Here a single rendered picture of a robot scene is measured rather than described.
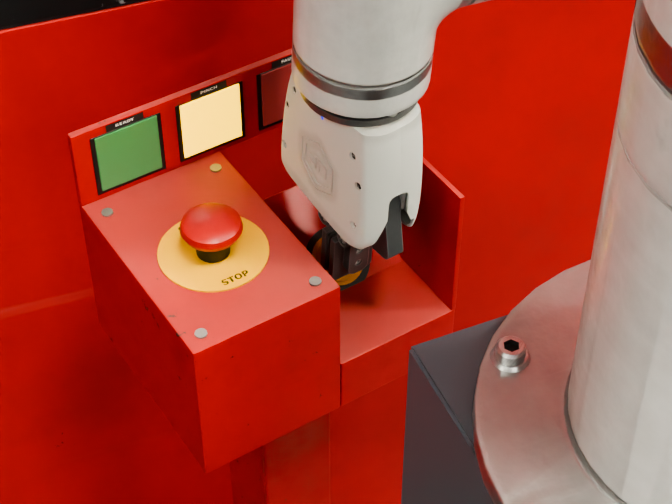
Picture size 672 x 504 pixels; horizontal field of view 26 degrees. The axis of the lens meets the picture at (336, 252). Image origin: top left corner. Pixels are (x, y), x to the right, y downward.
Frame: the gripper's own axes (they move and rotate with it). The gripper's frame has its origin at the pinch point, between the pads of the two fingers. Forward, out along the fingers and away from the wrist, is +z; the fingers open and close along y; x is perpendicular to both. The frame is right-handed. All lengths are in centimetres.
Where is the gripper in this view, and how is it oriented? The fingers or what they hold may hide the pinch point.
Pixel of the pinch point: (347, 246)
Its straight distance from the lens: 99.8
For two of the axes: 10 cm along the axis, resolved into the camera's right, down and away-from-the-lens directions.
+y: 5.4, 6.5, -5.4
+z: -0.5, 6.6, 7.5
